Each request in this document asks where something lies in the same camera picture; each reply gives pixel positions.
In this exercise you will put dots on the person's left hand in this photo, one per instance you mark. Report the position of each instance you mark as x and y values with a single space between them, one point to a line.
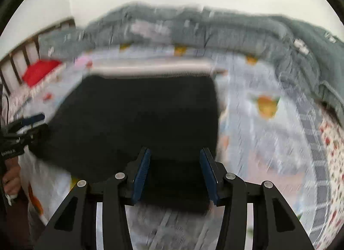
13 176

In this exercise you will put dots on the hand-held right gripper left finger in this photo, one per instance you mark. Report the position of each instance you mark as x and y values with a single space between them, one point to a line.
141 174

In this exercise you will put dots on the grey quilt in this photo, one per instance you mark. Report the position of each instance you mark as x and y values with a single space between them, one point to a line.
215 27

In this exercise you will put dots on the red pillow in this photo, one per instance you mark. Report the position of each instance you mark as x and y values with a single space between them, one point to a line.
37 72

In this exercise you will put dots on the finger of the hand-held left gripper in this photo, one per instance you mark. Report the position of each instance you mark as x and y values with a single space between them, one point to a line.
28 135
33 119

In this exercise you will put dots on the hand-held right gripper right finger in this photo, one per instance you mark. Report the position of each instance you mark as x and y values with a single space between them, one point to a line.
208 177

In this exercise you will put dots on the wooden slatted headboard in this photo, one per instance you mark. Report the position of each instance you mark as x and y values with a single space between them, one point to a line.
65 21

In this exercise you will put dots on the fruit print bed sheet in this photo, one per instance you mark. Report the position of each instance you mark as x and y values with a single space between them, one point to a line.
268 145

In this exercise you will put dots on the black pants with white stripe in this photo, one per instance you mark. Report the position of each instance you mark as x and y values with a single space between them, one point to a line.
134 110

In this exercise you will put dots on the floral blanket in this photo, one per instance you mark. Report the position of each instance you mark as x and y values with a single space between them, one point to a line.
333 158

